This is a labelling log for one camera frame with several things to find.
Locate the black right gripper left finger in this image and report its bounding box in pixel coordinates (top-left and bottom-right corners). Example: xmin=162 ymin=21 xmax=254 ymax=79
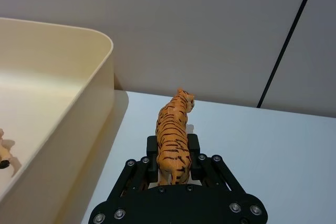
xmin=109 ymin=135 xmax=160 ymax=202

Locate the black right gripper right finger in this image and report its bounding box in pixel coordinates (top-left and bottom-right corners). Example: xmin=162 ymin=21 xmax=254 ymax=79
xmin=187 ymin=133 xmax=248 ymax=195

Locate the orange striped toy tiger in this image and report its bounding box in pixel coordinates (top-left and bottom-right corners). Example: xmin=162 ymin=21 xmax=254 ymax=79
xmin=155 ymin=87 xmax=196 ymax=187

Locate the cream plastic bin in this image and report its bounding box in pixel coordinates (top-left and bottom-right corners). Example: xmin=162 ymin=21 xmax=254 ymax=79
xmin=0 ymin=17 xmax=115 ymax=224

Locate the tan toy animal figure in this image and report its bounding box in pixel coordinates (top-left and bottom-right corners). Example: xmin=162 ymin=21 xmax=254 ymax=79
xmin=0 ymin=128 xmax=12 ymax=170

